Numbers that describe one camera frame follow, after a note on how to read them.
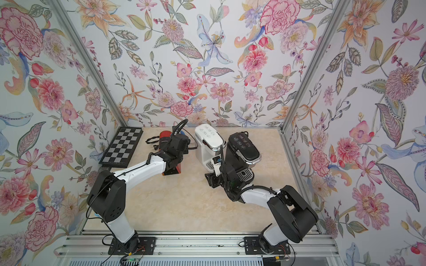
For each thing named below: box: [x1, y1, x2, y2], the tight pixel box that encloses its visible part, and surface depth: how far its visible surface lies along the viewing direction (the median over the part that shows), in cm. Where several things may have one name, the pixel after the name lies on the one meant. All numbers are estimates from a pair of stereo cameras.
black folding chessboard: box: [98, 126, 144, 168], surface depth 109 cm
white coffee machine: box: [194, 123, 227, 174], surface depth 88 cm
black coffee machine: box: [225, 130, 262, 184], surface depth 83 cm
